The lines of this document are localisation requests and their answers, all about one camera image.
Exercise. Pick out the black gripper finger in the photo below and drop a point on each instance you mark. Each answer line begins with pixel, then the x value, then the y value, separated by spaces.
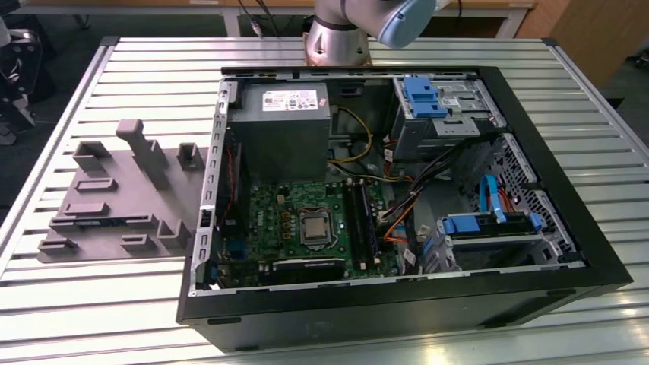
pixel 17 116

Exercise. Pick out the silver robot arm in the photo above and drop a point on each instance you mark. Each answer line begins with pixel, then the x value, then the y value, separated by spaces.
pixel 334 38

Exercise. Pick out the black RAM slot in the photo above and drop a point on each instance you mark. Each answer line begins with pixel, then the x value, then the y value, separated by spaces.
pixel 354 228

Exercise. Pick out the grey parts rack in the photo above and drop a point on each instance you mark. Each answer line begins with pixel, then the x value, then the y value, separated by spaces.
pixel 126 190

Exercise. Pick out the grey power supply unit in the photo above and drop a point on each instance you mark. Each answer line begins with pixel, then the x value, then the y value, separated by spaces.
pixel 278 144

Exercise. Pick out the green motherboard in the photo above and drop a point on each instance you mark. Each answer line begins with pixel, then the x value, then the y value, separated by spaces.
pixel 263 201

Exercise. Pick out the blue board connector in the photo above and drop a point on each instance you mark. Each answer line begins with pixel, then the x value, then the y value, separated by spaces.
pixel 235 251

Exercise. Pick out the silver CPU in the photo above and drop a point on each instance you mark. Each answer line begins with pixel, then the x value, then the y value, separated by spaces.
pixel 314 228

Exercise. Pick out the black graphics card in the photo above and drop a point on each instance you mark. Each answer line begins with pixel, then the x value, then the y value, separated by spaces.
pixel 303 270

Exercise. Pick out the white board power connector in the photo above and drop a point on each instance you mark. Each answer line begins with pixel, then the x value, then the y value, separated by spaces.
pixel 383 218

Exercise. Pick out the blue drive carrier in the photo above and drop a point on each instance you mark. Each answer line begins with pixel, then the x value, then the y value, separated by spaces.
pixel 422 99

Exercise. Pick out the metal drive cage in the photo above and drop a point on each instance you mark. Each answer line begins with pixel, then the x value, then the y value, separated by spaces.
pixel 455 129

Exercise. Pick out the hard disk in blue carrier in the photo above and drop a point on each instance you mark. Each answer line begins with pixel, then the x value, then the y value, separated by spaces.
pixel 461 224

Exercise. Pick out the black PC case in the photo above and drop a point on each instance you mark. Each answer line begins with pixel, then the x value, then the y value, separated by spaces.
pixel 405 315

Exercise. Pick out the metal disk bay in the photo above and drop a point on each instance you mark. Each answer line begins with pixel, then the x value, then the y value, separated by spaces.
pixel 506 240

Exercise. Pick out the wooden cabinet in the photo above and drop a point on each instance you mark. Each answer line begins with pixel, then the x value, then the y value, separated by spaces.
pixel 598 34

